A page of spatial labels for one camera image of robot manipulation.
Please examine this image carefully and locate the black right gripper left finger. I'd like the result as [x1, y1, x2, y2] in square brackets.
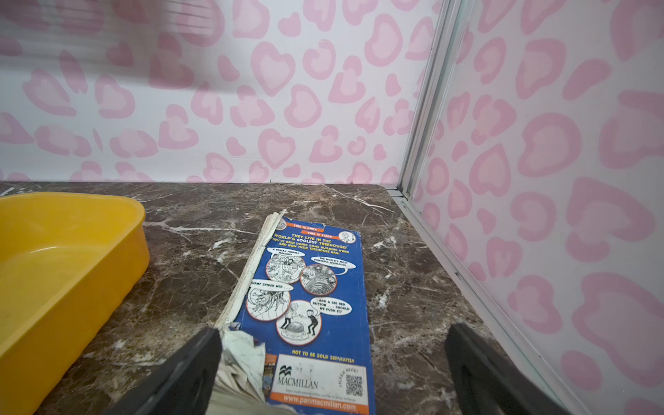
[105, 328, 222, 415]

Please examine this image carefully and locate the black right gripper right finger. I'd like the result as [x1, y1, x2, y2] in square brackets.
[444, 323, 567, 415]

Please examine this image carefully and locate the yellow plastic storage box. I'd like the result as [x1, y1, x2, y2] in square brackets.
[1, 192, 150, 414]

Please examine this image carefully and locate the blue Macmillan paperback book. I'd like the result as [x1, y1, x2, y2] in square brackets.
[207, 212, 376, 414]

